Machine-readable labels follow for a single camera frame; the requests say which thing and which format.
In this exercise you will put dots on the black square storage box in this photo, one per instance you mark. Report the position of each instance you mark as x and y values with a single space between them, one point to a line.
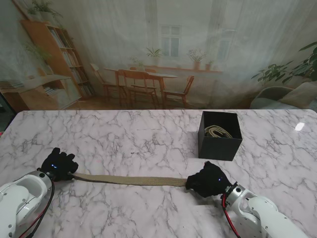
218 148

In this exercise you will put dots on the beige woven belt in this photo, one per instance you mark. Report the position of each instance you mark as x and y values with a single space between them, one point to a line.
128 180
218 131

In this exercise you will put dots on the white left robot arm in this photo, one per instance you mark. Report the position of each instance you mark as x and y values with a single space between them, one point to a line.
19 200

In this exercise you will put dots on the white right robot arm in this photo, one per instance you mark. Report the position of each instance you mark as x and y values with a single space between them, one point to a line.
257 213

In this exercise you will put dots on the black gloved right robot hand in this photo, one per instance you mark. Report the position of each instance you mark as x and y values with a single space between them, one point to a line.
209 181

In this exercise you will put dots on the printed room scene backdrop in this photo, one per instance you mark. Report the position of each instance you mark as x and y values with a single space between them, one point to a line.
158 49

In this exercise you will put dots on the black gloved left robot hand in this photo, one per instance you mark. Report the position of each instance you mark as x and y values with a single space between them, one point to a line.
59 166

